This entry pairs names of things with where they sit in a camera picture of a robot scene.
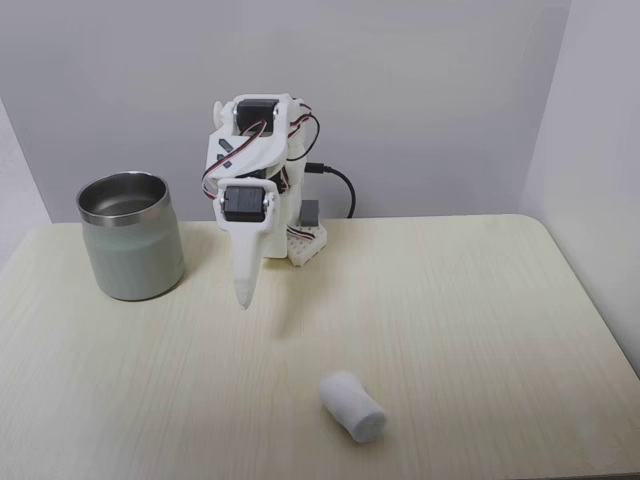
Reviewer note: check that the white gauze dressing roll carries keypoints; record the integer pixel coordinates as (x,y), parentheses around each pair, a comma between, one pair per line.
(350,400)

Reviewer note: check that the steel cup grey-green sleeve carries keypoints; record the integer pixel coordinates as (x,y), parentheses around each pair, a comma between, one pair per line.
(131,255)

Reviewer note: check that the grey clamp block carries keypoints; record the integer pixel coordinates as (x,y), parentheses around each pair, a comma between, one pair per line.
(310,212)

